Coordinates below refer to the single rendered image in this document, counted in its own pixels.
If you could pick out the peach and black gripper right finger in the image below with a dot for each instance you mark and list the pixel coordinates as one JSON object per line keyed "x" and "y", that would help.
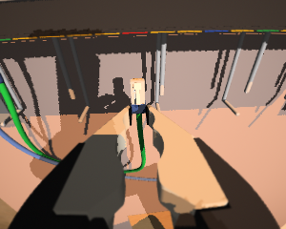
{"x": 193, "y": 178}

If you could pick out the dark grey port rack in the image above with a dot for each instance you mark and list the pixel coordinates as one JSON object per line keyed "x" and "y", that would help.
{"x": 21, "y": 19}

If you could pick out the blue network cable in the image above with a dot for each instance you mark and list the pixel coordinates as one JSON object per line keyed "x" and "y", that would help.
{"x": 31, "y": 153}

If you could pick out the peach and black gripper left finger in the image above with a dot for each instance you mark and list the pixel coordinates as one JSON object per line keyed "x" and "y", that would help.
{"x": 89, "y": 182}

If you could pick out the green cable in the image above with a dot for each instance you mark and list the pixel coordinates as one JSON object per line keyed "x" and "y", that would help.
{"x": 15, "y": 117}

